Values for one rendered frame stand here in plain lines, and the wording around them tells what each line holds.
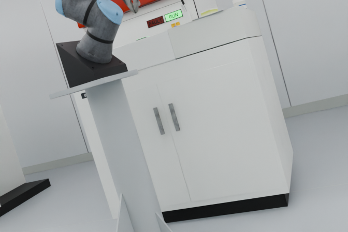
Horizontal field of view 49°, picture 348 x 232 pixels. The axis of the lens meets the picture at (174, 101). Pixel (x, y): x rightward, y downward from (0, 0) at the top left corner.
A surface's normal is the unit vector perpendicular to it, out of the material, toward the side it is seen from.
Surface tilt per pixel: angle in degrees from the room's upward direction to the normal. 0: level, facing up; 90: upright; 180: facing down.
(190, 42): 90
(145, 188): 90
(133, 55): 90
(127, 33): 90
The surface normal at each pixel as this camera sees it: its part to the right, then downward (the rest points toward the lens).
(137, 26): -0.32, 0.18
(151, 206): 0.61, -0.11
